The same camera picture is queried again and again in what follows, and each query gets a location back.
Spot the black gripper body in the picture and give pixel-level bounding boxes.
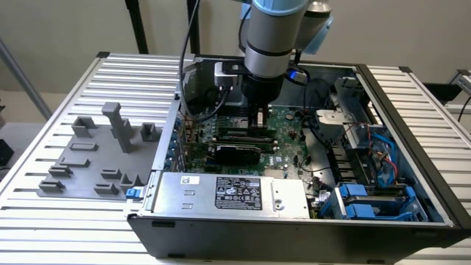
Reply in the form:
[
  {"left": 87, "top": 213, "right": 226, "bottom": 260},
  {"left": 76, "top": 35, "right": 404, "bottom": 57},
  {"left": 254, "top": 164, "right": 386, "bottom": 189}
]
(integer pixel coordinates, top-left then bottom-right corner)
[{"left": 242, "top": 74, "right": 284, "bottom": 108}]

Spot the green RAM stick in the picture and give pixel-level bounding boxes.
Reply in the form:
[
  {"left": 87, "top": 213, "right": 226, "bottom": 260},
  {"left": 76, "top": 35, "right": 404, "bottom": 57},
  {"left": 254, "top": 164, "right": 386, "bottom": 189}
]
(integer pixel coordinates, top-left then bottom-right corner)
[
  {"left": 216, "top": 126, "right": 278, "bottom": 138},
  {"left": 211, "top": 135, "right": 276, "bottom": 145}
]

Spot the blue USB plug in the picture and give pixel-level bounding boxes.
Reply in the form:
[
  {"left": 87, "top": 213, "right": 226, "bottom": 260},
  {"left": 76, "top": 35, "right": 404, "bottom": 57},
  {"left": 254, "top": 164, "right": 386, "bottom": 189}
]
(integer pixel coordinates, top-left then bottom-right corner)
[{"left": 286, "top": 69, "right": 310, "bottom": 84}]

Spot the black graphics card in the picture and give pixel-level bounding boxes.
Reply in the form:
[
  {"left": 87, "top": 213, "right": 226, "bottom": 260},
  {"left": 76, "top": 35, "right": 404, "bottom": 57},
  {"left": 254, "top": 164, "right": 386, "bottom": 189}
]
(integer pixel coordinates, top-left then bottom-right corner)
[{"left": 208, "top": 142, "right": 263, "bottom": 167}]

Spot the green motherboard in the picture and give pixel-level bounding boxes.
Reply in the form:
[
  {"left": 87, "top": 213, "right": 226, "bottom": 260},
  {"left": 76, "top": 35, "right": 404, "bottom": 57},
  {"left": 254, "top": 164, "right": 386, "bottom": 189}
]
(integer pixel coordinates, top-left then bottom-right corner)
[{"left": 175, "top": 105, "right": 315, "bottom": 178}]

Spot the silver drive cage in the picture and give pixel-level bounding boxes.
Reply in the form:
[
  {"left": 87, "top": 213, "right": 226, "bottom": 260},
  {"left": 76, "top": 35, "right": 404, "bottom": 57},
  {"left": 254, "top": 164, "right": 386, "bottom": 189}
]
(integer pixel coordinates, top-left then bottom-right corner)
[{"left": 315, "top": 76, "right": 384, "bottom": 151}]

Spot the black fan shroud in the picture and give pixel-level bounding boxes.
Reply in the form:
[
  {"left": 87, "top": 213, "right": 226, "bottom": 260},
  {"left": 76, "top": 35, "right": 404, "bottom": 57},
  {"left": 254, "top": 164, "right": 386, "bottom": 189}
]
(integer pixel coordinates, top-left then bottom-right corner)
[{"left": 326, "top": 142, "right": 370, "bottom": 183}]

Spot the black stand pole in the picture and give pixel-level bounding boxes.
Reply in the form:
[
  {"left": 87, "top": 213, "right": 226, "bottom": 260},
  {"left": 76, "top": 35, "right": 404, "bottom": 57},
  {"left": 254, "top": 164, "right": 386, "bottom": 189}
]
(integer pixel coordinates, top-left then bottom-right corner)
[
  {"left": 124, "top": 0, "right": 150, "bottom": 55},
  {"left": 186, "top": 0, "right": 203, "bottom": 55}
]

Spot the silver power supply unit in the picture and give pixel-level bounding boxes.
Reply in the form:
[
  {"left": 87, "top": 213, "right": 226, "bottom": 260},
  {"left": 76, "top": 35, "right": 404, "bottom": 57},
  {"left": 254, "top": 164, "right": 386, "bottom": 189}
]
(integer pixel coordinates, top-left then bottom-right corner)
[{"left": 148, "top": 172, "right": 311, "bottom": 220}]

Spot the blue disk bay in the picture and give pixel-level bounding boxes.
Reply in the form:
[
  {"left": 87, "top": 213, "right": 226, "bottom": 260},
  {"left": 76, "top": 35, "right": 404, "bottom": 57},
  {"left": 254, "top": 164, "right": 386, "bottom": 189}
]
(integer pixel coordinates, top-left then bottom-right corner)
[{"left": 319, "top": 181, "right": 424, "bottom": 222}]

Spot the blue case latch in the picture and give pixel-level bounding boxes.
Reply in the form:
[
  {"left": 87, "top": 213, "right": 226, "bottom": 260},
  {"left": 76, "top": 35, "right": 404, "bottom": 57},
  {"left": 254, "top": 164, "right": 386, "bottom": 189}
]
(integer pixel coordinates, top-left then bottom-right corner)
[{"left": 124, "top": 187, "right": 144, "bottom": 200}]

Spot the black open PC case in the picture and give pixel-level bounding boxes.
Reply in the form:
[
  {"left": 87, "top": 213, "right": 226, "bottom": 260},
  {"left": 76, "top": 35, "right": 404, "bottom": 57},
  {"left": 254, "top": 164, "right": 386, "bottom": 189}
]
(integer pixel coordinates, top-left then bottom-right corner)
[{"left": 126, "top": 54, "right": 471, "bottom": 259}]

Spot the black block behind table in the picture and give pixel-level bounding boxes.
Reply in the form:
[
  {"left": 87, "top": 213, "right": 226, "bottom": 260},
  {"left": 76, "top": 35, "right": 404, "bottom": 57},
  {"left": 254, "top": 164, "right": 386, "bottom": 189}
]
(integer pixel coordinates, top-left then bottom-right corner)
[{"left": 422, "top": 82, "right": 458, "bottom": 106}]

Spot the grey parts rack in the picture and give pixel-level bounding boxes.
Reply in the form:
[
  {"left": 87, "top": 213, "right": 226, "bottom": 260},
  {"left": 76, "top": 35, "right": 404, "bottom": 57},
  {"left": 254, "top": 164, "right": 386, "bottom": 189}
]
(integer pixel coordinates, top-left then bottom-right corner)
[{"left": 35, "top": 101, "right": 163, "bottom": 202}]

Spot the slanted grey metal pole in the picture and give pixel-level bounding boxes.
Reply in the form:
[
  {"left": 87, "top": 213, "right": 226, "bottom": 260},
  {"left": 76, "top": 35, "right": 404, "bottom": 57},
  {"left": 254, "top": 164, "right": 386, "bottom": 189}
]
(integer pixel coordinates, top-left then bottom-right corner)
[{"left": 0, "top": 35, "right": 53, "bottom": 121}]

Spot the black box beside table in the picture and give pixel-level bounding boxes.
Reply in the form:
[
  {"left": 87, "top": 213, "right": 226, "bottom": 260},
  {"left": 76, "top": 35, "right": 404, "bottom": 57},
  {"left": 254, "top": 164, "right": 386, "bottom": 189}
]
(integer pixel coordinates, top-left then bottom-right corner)
[{"left": 0, "top": 139, "right": 16, "bottom": 168}]

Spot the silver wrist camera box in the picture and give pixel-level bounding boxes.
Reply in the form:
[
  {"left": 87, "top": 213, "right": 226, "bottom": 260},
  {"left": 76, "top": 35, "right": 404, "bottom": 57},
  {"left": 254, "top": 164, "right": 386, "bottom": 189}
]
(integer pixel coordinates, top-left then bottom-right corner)
[{"left": 214, "top": 61, "right": 247, "bottom": 87}]

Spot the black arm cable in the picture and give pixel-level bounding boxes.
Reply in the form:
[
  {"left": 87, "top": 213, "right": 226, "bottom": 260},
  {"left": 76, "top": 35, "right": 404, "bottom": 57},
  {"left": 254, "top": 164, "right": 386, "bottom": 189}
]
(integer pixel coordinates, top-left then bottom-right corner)
[{"left": 238, "top": 4, "right": 252, "bottom": 54}]

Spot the long black hanging cable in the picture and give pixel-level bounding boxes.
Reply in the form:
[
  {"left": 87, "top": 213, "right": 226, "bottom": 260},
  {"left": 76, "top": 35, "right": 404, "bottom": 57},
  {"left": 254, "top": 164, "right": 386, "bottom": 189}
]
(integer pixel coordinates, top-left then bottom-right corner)
[{"left": 178, "top": 0, "right": 203, "bottom": 122}]

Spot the blue flat wire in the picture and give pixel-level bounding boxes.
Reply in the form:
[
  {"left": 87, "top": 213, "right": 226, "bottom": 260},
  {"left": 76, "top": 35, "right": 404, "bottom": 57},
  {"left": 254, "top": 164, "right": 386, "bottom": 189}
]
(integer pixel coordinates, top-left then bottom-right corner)
[{"left": 370, "top": 131, "right": 398, "bottom": 189}]

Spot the red wire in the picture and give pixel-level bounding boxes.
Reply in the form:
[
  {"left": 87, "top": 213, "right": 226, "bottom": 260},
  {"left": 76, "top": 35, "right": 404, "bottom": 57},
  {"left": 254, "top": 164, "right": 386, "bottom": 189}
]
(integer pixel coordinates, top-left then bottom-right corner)
[{"left": 380, "top": 153, "right": 399, "bottom": 182}]

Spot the aluminium frame rail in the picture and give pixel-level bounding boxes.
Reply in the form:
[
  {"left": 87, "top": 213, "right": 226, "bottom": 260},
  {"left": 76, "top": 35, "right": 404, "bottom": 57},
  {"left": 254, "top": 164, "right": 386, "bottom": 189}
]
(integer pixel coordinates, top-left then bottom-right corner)
[{"left": 447, "top": 68, "right": 471, "bottom": 93}]

